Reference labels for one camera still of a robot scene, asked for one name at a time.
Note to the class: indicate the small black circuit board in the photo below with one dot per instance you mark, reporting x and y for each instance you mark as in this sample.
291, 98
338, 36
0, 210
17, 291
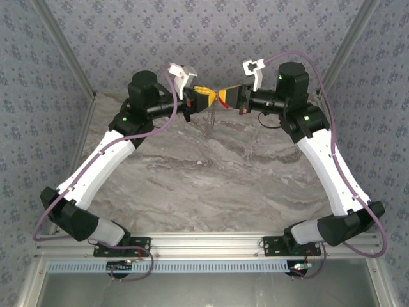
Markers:
298, 267
119, 266

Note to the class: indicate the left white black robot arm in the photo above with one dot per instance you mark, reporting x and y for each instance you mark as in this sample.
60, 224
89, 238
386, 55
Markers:
92, 172

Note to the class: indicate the aluminium frame post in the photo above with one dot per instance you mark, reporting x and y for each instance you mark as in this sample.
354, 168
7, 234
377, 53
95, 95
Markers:
64, 48
348, 48

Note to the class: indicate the aluminium mounting rail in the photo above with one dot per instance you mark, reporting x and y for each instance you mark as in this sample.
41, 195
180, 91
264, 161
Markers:
204, 244

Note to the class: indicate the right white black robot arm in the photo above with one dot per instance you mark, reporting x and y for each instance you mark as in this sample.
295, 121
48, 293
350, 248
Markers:
329, 172

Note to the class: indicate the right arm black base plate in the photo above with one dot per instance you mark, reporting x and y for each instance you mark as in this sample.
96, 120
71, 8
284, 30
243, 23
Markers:
274, 246

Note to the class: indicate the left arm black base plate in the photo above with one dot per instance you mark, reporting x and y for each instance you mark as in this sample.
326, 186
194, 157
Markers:
142, 246

